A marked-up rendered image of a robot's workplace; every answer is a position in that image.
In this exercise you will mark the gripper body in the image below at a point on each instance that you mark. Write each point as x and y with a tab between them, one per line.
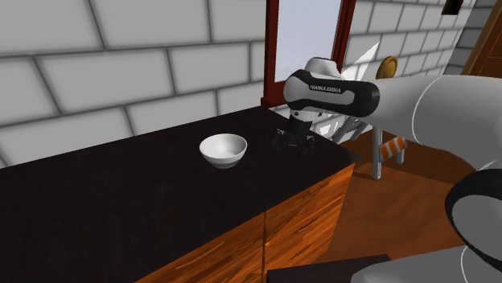
299	126

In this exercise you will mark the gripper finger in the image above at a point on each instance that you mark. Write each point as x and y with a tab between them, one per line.
281	142
307	146

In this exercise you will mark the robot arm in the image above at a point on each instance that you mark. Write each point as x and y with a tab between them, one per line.
451	109

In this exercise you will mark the white bowl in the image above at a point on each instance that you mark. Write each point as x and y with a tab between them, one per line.
223	149

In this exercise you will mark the wooden drawer cabinet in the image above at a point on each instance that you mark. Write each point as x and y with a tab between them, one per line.
298	219

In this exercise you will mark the red framed window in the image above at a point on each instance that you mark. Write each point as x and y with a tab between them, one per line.
306	35

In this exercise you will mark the brown wooden door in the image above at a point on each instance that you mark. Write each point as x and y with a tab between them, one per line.
486	47

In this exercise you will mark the round brown wall ornament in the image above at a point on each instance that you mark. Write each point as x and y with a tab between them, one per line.
387	67

